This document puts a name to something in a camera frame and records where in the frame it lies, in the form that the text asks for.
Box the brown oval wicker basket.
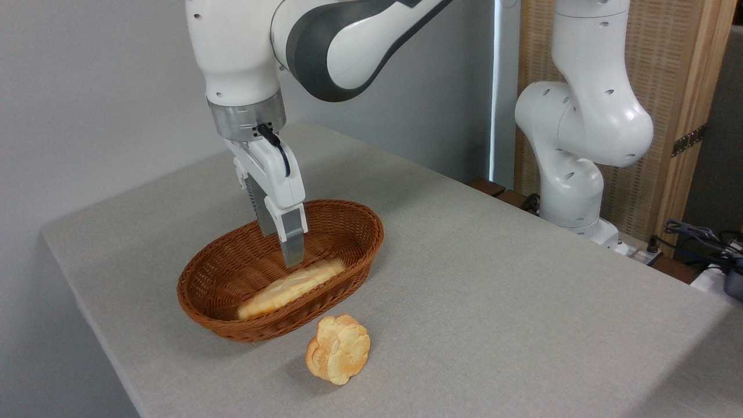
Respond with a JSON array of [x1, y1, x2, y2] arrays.
[[176, 199, 384, 343]]

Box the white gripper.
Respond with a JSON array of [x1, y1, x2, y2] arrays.
[[225, 137, 308, 268]]

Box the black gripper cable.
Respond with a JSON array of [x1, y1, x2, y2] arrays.
[[255, 123, 291, 178]]

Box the round flower-shaped bread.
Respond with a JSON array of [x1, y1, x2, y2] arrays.
[[305, 314, 371, 386]]

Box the black plug at robot base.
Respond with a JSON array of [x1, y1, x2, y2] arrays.
[[645, 235, 666, 266]]

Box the metal screen hinge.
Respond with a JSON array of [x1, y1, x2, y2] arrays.
[[672, 124, 707, 158]]

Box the long braided bread loaf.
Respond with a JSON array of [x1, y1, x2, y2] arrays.
[[237, 258, 347, 320]]

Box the dark brown wooden base board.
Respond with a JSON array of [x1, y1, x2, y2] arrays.
[[467, 177, 540, 217]]

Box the woven screen with wooden frame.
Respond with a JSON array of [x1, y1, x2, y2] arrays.
[[514, 0, 738, 256]]

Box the white and grey device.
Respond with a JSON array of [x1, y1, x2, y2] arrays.
[[690, 262, 743, 309]]

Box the black cable bundle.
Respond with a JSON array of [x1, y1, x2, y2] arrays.
[[665, 219, 743, 269]]

